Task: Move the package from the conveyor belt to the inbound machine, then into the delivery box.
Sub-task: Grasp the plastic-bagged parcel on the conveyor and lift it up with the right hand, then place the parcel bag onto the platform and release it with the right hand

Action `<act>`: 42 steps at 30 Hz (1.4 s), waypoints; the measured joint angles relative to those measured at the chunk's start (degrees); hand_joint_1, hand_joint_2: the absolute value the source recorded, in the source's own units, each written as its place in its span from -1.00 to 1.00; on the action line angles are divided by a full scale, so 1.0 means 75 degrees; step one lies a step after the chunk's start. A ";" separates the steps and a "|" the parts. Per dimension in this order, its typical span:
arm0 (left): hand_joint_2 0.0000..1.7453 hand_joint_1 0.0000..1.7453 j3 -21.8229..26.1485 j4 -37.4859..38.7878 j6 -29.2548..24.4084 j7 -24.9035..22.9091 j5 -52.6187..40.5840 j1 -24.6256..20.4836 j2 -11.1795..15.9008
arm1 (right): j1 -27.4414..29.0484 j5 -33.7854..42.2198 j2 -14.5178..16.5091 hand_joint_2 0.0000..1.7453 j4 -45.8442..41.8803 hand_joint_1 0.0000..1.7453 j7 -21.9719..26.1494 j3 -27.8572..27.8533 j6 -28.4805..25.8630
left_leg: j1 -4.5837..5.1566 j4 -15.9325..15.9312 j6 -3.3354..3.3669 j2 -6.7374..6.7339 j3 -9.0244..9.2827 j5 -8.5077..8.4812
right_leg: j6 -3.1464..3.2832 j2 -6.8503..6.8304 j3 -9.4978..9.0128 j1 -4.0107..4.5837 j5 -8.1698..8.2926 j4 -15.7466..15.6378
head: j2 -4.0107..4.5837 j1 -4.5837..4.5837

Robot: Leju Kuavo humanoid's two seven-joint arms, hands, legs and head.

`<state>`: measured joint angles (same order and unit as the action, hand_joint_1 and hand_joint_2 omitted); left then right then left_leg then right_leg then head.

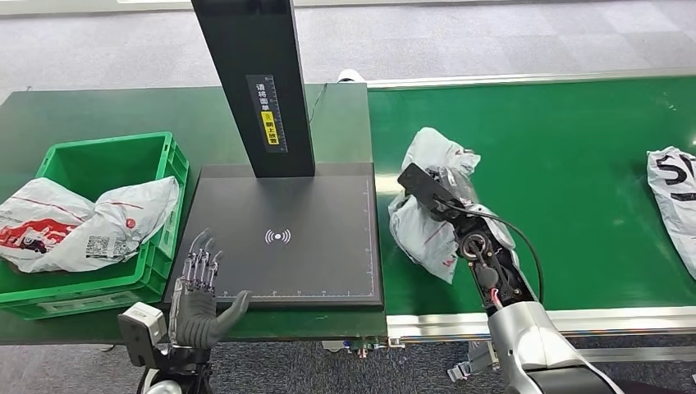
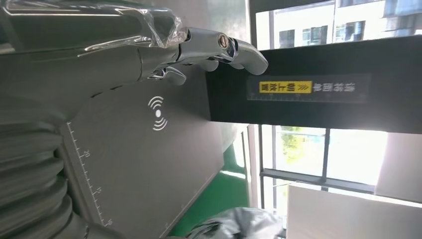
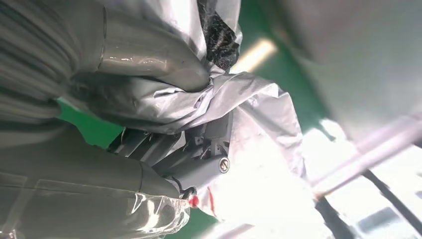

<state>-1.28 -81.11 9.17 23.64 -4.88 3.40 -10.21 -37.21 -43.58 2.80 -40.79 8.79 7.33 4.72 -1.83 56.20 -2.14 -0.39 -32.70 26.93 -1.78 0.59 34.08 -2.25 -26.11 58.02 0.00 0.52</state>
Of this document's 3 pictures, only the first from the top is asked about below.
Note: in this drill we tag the white mailer bag black numeral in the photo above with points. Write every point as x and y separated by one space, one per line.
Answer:
677 201

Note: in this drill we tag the black yellow label sticker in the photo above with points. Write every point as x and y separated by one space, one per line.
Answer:
267 114

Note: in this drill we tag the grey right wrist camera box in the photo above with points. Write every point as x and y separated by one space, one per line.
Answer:
424 187

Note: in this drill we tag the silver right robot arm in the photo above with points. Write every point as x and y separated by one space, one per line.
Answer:
533 342

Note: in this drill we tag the black inbound scanner machine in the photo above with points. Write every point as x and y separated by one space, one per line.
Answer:
304 261

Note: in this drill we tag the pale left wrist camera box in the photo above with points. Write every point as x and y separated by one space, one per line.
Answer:
142 329

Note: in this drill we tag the grey metal bracket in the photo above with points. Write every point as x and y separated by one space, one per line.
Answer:
473 361

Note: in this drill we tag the metal connector under table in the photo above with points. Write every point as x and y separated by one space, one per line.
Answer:
361 345

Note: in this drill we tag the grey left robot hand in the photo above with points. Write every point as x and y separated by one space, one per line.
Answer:
195 321

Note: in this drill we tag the thin aluminium conveyor rail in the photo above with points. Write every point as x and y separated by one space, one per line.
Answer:
516 79

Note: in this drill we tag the white roller end cap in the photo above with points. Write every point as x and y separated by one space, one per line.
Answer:
350 77

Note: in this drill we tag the green plastic crate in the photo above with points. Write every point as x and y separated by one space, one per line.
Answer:
98 160

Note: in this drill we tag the wide aluminium conveyor rail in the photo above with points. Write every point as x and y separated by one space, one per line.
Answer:
435 325

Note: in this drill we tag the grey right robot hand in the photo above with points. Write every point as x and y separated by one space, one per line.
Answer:
461 191

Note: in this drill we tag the low aluminium frame bar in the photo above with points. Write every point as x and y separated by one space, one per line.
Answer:
641 355

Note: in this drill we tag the white mailer bag red print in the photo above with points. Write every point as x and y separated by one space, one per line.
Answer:
421 234

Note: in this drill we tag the white mailer bag QR code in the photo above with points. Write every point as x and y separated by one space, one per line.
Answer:
70 228

